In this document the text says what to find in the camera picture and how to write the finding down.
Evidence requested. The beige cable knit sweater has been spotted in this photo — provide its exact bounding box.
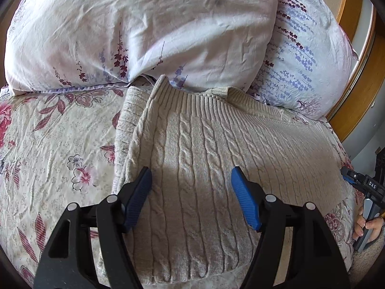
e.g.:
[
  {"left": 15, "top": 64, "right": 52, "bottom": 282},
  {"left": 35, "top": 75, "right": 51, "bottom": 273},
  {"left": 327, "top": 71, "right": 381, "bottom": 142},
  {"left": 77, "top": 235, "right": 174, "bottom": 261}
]
[{"left": 113, "top": 77, "right": 355, "bottom": 288}]

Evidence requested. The person right hand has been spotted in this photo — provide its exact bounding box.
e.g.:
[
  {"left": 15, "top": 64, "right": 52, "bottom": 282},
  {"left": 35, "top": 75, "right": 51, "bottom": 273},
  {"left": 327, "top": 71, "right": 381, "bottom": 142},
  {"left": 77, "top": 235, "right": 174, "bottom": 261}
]
[{"left": 352, "top": 207, "right": 384, "bottom": 242}]

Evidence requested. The floral bed quilt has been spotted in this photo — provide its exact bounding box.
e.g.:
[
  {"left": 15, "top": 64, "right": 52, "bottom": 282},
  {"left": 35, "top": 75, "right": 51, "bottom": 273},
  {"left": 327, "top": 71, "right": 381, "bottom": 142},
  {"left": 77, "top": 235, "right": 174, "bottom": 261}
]
[{"left": 1, "top": 88, "right": 357, "bottom": 288}]

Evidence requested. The right blue floral pillow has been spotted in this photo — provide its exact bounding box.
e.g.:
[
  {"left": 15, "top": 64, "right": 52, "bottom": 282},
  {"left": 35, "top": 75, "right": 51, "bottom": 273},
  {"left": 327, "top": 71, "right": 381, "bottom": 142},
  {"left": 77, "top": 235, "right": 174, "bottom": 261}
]
[{"left": 248, "top": 0, "right": 358, "bottom": 120}]

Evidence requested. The wooden headboard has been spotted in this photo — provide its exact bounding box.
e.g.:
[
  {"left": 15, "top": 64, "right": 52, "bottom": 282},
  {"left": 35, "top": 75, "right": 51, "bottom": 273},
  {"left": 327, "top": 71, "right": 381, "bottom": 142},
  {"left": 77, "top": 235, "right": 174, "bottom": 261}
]
[{"left": 326, "top": 0, "right": 384, "bottom": 142}]

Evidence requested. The left pink floral pillow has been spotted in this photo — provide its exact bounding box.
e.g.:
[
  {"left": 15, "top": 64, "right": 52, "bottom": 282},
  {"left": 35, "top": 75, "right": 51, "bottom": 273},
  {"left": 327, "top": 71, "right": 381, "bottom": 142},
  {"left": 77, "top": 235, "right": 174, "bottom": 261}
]
[{"left": 5, "top": 0, "right": 278, "bottom": 95}]

